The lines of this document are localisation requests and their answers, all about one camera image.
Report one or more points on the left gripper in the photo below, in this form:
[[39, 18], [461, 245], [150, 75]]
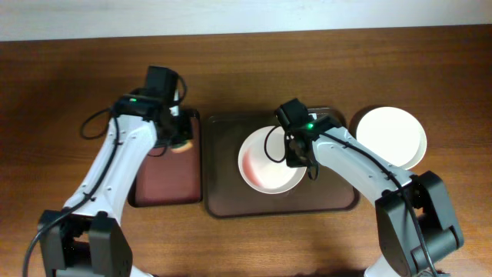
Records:
[[194, 115]]

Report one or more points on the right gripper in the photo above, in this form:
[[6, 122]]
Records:
[[291, 159]]

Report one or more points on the green and orange sponge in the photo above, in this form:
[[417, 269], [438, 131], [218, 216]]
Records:
[[182, 147]]

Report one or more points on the white plate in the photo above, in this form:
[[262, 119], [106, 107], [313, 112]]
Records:
[[394, 134], [259, 171]]

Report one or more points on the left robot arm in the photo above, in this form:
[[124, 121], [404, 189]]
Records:
[[84, 238]]

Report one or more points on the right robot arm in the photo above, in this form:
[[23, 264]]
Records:
[[417, 224]]

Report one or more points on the small red-brown tray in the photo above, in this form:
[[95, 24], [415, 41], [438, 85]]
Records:
[[171, 177]]

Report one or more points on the large dark brown tray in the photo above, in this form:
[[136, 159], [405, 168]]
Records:
[[227, 195]]

